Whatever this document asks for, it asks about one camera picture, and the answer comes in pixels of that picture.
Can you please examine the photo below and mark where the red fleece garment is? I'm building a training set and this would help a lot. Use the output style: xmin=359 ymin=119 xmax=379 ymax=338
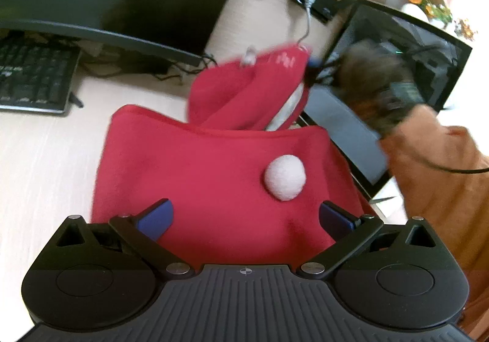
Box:
xmin=91 ymin=43 xmax=384 ymax=264

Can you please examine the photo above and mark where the black keyboard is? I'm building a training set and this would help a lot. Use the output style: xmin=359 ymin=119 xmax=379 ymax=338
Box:
xmin=0 ymin=35 xmax=83 ymax=115

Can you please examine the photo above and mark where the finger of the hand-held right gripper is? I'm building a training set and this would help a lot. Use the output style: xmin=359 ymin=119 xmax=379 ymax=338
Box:
xmin=303 ymin=56 xmax=344 ymax=88

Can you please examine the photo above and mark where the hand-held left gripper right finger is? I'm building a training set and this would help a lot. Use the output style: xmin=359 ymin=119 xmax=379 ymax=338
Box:
xmin=297 ymin=201 xmax=436 ymax=279

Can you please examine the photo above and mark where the white cable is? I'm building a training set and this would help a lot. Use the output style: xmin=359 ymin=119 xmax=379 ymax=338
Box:
xmin=296 ymin=0 xmax=318 ymax=48

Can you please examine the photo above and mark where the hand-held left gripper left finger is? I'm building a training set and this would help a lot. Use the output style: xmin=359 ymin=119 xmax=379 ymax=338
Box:
xmin=57 ymin=198 xmax=193 ymax=279

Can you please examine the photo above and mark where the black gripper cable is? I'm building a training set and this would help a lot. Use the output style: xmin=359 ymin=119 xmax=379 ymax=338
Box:
xmin=410 ymin=153 xmax=489 ymax=175

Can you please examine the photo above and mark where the black cables bundle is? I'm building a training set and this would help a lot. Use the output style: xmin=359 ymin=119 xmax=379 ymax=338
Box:
xmin=82 ymin=48 xmax=215 ymax=85

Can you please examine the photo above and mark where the orange flower bunch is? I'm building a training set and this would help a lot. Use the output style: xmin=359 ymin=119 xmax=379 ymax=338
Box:
xmin=454 ymin=17 xmax=478 ymax=41
xmin=405 ymin=0 xmax=453 ymax=26

